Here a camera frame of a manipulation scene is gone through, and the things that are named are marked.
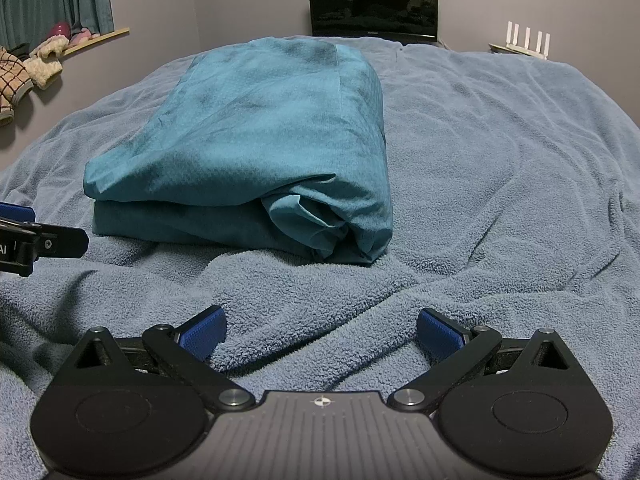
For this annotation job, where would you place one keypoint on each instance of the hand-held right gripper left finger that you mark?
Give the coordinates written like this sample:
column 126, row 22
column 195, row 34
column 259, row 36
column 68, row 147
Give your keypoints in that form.
column 202, row 335

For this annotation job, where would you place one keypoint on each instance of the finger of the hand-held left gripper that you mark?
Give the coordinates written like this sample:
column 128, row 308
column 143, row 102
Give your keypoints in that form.
column 60, row 242

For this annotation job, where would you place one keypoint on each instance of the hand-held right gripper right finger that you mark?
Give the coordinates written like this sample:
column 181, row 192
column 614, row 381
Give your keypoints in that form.
column 440, row 335

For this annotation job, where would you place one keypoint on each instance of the teal hooded jacket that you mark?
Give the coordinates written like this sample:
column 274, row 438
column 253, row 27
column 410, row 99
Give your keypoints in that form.
column 250, row 125

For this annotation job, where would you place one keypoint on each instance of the blue fleece blanket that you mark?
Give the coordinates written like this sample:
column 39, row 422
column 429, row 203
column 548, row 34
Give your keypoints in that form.
column 500, row 185

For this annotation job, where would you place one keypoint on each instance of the checked slipper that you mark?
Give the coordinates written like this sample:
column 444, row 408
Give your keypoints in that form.
column 12, row 85

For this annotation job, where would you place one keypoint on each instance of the cream fluffy slipper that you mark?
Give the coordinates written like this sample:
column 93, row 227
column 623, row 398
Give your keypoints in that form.
column 47, row 67

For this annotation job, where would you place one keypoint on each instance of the pink slippers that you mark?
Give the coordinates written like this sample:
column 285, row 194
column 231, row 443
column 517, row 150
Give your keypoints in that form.
column 62, row 32

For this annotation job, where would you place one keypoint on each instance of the wooden window sill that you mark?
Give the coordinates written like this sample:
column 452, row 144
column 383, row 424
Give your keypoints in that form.
column 107, row 36

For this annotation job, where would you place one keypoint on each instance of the white router with antennas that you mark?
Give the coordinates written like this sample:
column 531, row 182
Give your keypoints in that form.
column 520, row 50

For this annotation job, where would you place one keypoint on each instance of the black monitor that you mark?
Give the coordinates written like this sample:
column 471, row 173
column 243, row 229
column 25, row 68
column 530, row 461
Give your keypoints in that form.
column 372, row 2

